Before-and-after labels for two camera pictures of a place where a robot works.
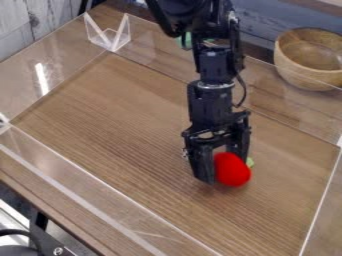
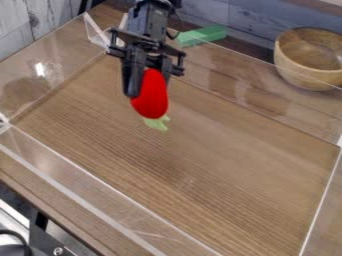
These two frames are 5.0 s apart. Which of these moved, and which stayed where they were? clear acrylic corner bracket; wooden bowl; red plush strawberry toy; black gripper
Moved: red plush strawberry toy; black gripper
Stayed: wooden bowl; clear acrylic corner bracket
